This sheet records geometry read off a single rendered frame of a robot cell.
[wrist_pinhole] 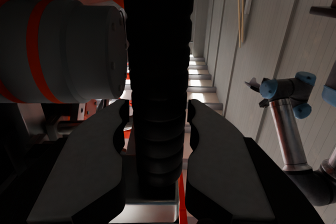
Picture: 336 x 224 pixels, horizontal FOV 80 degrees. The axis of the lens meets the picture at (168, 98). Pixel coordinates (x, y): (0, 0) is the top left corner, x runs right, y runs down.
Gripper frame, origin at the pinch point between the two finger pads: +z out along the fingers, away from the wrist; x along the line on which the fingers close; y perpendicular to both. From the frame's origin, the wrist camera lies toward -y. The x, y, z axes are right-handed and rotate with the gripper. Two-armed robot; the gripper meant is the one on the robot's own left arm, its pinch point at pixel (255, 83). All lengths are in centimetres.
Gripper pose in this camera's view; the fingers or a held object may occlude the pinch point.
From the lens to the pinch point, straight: 127.3
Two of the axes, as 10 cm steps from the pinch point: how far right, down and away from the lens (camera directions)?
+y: 1.5, -8.8, -4.5
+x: -9.7, -0.4, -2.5
